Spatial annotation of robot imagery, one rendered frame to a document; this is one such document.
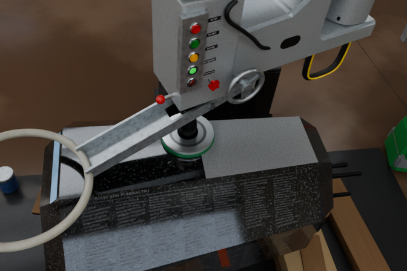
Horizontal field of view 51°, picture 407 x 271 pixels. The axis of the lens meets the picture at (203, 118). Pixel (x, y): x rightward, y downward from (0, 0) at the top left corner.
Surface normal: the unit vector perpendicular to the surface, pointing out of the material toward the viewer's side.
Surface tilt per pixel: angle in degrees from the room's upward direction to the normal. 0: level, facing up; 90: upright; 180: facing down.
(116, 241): 45
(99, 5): 0
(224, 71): 90
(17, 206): 0
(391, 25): 0
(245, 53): 90
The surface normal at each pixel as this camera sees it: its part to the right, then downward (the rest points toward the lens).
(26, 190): 0.07, -0.66
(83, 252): 0.20, 0.06
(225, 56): 0.47, 0.69
